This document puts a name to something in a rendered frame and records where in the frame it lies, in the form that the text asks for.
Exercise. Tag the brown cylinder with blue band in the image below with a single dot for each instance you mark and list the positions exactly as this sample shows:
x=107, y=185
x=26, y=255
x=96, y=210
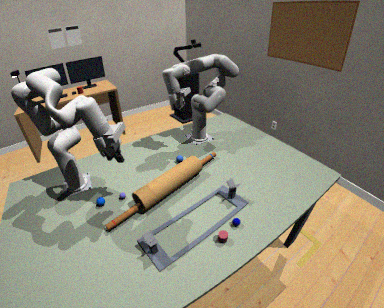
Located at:
x=139, y=205

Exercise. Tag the pink short cylinder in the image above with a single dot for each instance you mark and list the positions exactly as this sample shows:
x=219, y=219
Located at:
x=222, y=236

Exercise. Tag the tan cardboard tube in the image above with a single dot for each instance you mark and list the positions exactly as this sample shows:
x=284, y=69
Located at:
x=160, y=187

